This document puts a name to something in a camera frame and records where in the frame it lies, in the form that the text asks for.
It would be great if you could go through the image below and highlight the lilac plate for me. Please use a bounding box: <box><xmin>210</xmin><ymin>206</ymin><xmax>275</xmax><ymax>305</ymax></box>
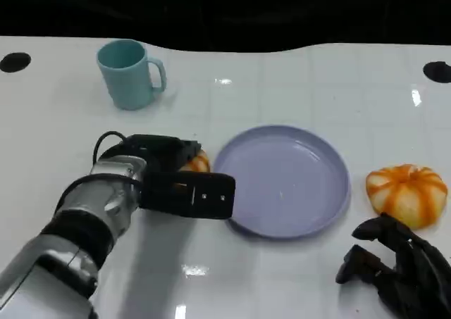
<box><xmin>212</xmin><ymin>124</ymin><xmax>352</xmax><ymax>239</ymax></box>

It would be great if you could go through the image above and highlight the orange and white bread roll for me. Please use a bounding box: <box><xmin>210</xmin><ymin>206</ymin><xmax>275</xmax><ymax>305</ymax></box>
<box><xmin>365</xmin><ymin>163</ymin><xmax>448</xmax><ymax>230</ymax></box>
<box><xmin>178</xmin><ymin>149</ymin><xmax>211</xmax><ymax>174</ymax></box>

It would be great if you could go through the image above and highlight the pale green mug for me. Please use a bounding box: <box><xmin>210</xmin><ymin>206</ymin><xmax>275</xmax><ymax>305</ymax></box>
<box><xmin>96</xmin><ymin>39</ymin><xmax>167</xmax><ymax>111</ymax></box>

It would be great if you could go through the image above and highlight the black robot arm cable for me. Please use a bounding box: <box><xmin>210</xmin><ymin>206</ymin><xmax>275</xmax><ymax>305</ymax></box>
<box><xmin>93</xmin><ymin>131</ymin><xmax>130</xmax><ymax>167</ymax></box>
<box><xmin>58</xmin><ymin>173</ymin><xmax>144</xmax><ymax>211</ymax></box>

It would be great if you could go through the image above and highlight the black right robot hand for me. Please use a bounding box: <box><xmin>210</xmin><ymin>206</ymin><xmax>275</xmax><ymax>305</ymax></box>
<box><xmin>335</xmin><ymin>213</ymin><xmax>451</xmax><ymax>319</ymax></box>

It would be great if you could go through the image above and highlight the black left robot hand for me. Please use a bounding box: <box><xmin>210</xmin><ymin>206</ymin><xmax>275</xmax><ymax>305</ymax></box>
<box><xmin>119</xmin><ymin>134</ymin><xmax>202</xmax><ymax>175</ymax></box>

